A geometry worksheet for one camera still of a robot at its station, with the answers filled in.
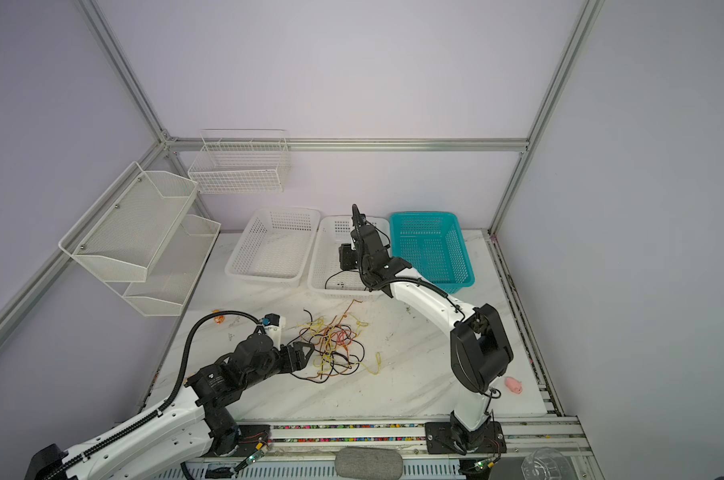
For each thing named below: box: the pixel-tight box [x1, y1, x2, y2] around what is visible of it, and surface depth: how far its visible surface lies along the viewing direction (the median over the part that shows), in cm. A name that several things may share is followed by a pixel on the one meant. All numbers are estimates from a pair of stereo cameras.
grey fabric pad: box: [334, 447, 404, 480], surface depth 69 cm
